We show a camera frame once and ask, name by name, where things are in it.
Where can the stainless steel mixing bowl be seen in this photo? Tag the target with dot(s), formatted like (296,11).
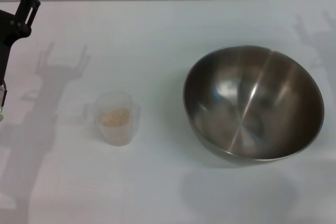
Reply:
(252,103)

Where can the white rice grains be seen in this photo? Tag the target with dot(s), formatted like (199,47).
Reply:
(115,121)

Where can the clear plastic measuring cup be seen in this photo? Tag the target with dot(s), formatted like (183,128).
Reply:
(115,119)

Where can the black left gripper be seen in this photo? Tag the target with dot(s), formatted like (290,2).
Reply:
(6,40)

